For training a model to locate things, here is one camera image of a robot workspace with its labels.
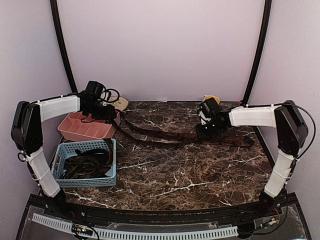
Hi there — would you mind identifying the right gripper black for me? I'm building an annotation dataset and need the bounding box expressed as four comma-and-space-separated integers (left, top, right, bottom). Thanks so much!
196, 119, 223, 140

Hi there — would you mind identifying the black frame post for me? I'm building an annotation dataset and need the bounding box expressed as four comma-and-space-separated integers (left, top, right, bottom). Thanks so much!
49, 0, 78, 93
242, 0, 272, 105

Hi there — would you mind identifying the right black frame post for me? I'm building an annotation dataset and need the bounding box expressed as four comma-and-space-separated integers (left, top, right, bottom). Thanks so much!
242, 0, 272, 105

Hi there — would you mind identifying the black front rail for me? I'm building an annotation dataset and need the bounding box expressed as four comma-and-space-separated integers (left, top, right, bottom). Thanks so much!
29, 194, 298, 226

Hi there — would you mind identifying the brown red patterned tie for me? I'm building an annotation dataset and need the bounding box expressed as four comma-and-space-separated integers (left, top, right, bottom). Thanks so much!
108, 111, 255, 148

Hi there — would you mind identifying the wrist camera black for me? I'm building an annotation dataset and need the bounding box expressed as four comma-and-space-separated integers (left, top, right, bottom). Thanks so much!
85, 80, 120, 104
198, 98, 222, 121

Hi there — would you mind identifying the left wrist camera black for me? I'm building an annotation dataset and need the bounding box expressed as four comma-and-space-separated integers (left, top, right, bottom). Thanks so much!
85, 80, 120, 104

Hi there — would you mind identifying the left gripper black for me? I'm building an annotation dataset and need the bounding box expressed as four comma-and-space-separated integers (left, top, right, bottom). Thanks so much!
85, 101, 117, 121

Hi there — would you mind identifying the blue perforated plastic basket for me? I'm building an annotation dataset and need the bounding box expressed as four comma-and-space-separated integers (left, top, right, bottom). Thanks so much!
51, 138, 117, 188

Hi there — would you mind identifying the white mug yellow inside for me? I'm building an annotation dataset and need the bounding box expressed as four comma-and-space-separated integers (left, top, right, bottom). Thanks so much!
202, 95, 220, 104

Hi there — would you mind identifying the pink divided organizer tray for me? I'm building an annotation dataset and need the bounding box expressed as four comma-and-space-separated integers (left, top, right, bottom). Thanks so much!
57, 112, 116, 142

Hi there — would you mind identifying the beige floral plate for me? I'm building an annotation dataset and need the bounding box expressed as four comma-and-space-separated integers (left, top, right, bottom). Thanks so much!
109, 96, 129, 112

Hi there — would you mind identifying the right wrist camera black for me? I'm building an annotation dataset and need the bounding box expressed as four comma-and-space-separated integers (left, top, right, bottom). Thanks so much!
198, 98, 222, 121

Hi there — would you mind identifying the white slotted cable duct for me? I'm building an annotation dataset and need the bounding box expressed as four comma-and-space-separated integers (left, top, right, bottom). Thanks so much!
31, 213, 239, 240

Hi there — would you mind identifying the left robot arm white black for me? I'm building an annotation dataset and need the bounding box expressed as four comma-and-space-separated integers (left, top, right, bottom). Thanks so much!
10, 94, 117, 199

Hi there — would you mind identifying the left black frame post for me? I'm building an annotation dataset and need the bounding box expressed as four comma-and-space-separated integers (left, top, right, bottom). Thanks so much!
49, 0, 78, 93

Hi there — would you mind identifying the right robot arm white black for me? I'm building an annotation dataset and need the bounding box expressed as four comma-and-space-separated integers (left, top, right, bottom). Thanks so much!
196, 98, 309, 217

